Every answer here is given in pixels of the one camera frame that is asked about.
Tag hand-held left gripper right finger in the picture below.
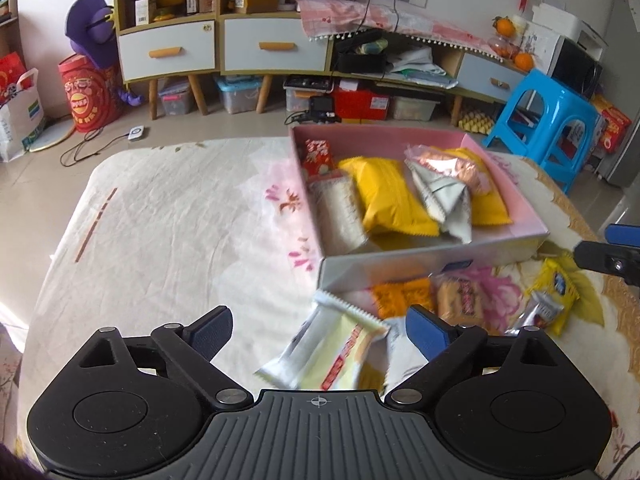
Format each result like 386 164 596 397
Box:
385 304 571 409

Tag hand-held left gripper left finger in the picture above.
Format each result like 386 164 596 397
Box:
70 305 253 409

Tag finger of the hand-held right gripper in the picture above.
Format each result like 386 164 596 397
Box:
574 241 640 287
604 223 640 249

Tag white nut print packet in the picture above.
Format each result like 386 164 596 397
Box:
384 316 427 397

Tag orange cracker packet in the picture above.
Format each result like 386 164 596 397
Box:
435 277 486 335

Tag orange snack packet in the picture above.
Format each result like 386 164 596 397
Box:
371 276 437 320

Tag yellow packet blue label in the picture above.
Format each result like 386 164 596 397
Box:
529 256 582 337

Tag pink cardboard box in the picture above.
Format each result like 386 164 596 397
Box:
289 125 551 293

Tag small silver packet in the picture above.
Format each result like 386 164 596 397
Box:
504 290 565 335

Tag cream white snack packet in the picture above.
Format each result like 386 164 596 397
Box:
254 290 392 392

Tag yellow snack packet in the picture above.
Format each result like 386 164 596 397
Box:
338 156 442 237
450 147 514 227

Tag white grey printed packet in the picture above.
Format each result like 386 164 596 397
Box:
410 170 474 246

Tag clear rice cracker packet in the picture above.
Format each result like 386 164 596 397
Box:
306 170 372 257

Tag dark red snack packet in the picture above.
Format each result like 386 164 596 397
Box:
301 138 335 179

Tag red orange carton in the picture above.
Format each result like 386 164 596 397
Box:
592 95 633 156

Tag grey refrigerator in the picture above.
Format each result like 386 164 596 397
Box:
597 0 640 188

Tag blue plastic stool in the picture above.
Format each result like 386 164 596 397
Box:
482 69 601 196

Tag black microwave oven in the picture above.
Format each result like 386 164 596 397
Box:
550 35 603 101

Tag yellow egg tray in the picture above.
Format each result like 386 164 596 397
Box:
457 110 496 136

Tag white printed box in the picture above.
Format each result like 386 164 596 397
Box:
520 22 561 63

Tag white printer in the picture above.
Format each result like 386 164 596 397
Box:
531 2 610 61

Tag small white cabinet drawer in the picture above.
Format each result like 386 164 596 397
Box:
456 52 527 103

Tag clear storage box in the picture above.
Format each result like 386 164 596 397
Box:
390 95 441 122
159 80 196 116

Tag blue lid storage box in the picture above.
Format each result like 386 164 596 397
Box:
216 76 263 115

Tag low wooden cabinet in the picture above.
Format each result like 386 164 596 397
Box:
219 10 528 126

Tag round white board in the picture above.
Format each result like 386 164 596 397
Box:
27 115 76 153

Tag clear box black lid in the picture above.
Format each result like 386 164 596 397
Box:
284 75 333 113

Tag white folded papers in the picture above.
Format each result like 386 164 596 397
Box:
385 45 458 88

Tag red cylindrical box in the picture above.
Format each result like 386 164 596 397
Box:
57 55 126 133

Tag black bag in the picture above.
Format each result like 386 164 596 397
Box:
332 30 391 75

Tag white shopping bag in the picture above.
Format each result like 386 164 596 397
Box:
0 67 46 163

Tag pink cloth with tassels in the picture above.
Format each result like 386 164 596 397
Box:
295 0 501 46

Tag purple plush toy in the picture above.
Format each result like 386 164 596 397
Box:
65 0 146 108

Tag red shopping bag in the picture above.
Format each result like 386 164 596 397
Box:
0 52 28 106

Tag cluttered storage rack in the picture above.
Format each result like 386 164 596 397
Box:
0 0 21 58

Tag thin black cable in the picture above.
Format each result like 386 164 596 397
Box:
607 452 640 480

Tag black floor cable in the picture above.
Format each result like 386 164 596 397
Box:
60 130 131 167

